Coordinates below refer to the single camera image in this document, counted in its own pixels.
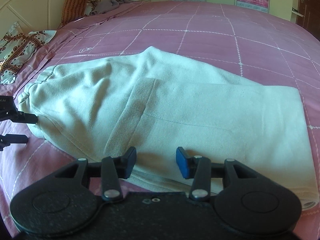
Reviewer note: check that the pink checked bed cover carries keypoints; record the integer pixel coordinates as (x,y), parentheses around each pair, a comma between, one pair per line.
(200,30)

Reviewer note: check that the grey crumpled cloth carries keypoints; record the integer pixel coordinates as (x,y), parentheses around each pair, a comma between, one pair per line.
(112,3)

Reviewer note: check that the white brown patterned pillow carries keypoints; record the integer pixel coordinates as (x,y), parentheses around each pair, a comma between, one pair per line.
(20,47)

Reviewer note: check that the brown wooden door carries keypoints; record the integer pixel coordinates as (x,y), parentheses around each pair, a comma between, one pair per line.
(310,5)

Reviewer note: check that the white corner shelf unit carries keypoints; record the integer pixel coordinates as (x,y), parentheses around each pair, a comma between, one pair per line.
(296,0)

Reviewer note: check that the cream wooden headboard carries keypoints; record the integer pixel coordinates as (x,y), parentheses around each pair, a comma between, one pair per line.
(30,2)

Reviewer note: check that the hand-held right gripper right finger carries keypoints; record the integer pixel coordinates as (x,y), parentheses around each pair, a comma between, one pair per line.
(182,162)

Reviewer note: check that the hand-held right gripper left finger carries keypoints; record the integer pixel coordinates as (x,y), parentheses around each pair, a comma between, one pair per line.
(130,162)

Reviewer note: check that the orange striped pillow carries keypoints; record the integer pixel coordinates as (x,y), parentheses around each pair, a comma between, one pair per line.
(73,7)

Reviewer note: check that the white pants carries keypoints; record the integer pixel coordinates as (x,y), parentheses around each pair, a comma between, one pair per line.
(175,105)

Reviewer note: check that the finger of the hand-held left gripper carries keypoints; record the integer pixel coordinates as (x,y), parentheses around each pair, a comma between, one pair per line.
(15,139)
(25,118)

